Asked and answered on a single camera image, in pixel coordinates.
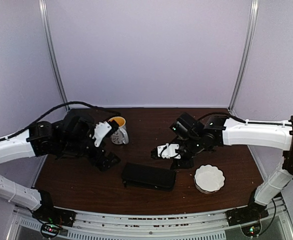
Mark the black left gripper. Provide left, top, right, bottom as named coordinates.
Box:
left=60, top=132, right=121, bottom=172

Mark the black zippered tool case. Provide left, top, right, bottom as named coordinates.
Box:
left=121, top=162, right=177, bottom=192

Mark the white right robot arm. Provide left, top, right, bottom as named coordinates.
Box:
left=170, top=112, right=293, bottom=221

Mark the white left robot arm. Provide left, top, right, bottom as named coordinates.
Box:
left=0, top=111, right=121, bottom=222

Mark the white floral ceramic mug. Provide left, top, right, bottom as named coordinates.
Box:
left=108, top=116, right=129, bottom=145

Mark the white scalloped ceramic bowl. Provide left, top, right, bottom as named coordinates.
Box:
left=193, top=164, right=225, bottom=195

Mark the left circuit board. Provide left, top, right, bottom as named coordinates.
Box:
left=40, top=223, right=62, bottom=238

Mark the circuit board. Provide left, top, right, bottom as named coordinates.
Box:
left=241, top=224, right=262, bottom=238
left=40, top=223, right=62, bottom=238

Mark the right circuit board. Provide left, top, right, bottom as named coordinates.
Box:
left=241, top=224, right=262, bottom=238

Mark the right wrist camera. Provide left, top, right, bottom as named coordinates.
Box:
left=150, top=143, right=181, bottom=159

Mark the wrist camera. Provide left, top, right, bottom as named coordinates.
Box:
left=92, top=120, right=119, bottom=148
left=150, top=143, right=181, bottom=159

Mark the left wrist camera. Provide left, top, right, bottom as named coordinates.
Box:
left=92, top=120, right=119, bottom=148

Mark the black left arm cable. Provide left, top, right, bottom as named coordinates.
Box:
left=8, top=100, right=122, bottom=137

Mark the front aluminium rail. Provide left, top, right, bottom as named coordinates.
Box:
left=6, top=192, right=293, bottom=240

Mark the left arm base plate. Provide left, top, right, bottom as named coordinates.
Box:
left=32, top=206, right=76, bottom=227

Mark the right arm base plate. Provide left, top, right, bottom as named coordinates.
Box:
left=225, top=206, right=269, bottom=226

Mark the left aluminium frame post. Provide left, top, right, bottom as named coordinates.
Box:
left=38, top=0, right=68, bottom=104

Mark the aluminium frame post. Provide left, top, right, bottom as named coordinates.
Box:
left=38, top=0, right=68, bottom=104
left=228, top=0, right=259, bottom=113

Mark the right aluminium frame post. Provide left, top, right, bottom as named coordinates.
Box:
left=228, top=0, right=259, bottom=113

